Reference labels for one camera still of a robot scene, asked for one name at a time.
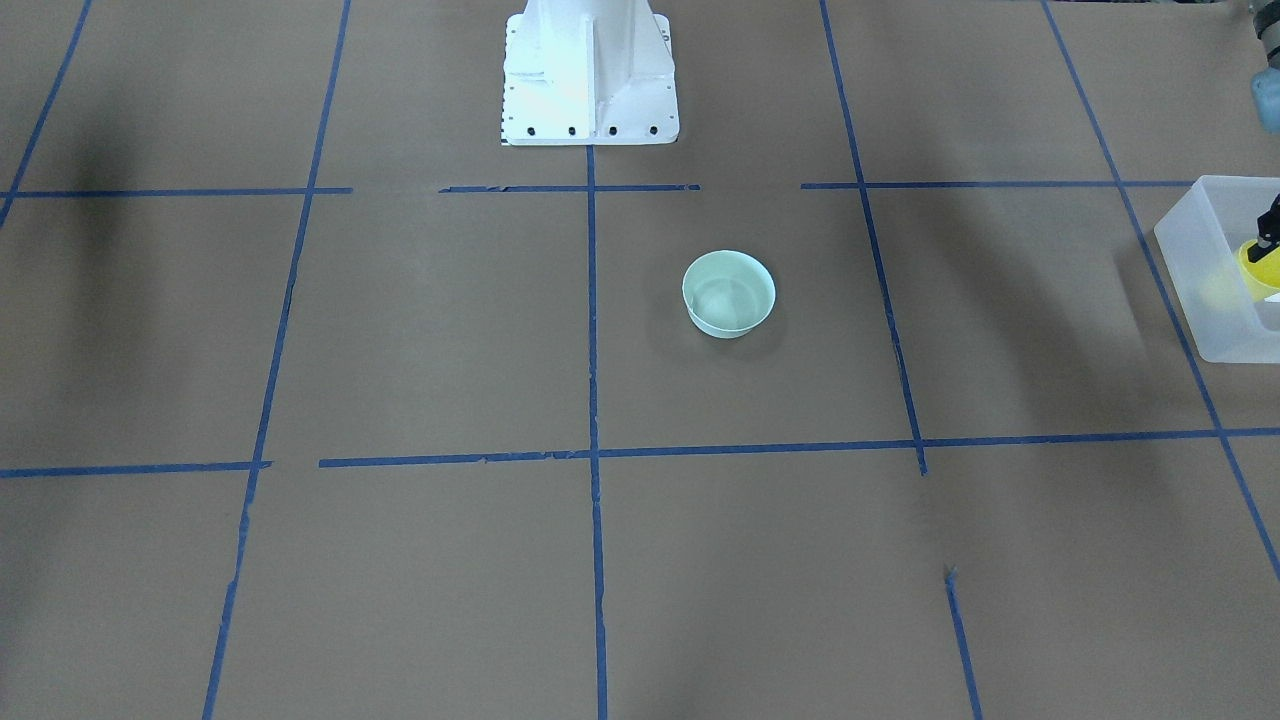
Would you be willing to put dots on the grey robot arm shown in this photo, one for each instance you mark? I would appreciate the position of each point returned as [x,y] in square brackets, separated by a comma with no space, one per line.
[1265,93]

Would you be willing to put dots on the mint green bowl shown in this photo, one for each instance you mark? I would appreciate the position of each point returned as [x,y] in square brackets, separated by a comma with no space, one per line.
[728,293]

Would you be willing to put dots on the yellow plastic cup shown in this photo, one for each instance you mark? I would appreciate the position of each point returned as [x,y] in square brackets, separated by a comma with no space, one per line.
[1260,268]

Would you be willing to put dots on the translucent plastic storage box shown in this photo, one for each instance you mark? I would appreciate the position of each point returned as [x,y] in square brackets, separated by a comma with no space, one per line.
[1232,315]

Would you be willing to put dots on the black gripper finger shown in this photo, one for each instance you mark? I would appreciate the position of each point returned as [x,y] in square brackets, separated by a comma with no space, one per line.
[1267,238]

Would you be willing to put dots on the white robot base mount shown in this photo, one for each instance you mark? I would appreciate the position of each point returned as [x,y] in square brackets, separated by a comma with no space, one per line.
[589,73]

